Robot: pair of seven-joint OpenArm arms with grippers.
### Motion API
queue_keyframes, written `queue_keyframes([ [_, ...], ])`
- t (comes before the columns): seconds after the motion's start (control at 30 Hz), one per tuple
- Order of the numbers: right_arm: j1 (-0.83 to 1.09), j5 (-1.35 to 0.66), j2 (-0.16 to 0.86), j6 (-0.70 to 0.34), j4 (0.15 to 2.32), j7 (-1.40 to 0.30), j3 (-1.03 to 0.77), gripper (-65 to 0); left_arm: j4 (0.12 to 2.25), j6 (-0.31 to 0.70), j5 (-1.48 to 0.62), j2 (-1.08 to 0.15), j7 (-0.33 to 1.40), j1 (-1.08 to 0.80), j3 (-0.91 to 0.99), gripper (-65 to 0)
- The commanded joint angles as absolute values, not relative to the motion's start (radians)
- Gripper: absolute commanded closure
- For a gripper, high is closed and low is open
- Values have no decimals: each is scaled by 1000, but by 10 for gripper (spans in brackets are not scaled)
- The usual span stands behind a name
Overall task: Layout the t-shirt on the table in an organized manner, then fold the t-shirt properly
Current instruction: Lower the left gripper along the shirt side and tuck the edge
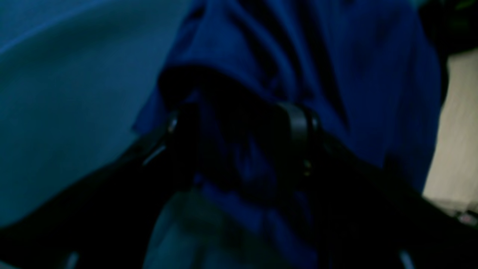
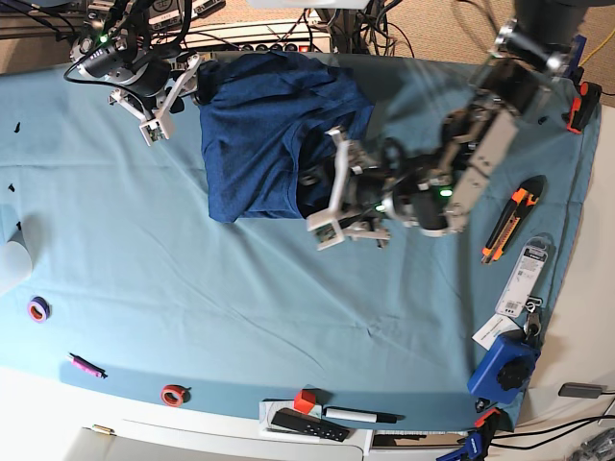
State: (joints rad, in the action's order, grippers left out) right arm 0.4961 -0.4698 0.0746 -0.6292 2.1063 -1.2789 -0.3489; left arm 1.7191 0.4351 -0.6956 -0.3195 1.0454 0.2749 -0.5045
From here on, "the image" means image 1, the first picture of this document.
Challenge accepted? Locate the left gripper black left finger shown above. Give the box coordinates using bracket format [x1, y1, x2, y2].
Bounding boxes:
[0, 105, 199, 269]

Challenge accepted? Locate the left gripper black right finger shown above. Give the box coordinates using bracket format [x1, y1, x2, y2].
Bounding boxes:
[276, 103, 477, 269]

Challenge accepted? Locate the dark blue t-shirt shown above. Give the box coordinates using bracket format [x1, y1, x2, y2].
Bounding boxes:
[133, 0, 443, 269]

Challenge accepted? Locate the light blue table cloth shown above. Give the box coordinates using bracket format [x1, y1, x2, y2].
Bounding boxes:
[1, 0, 191, 229]

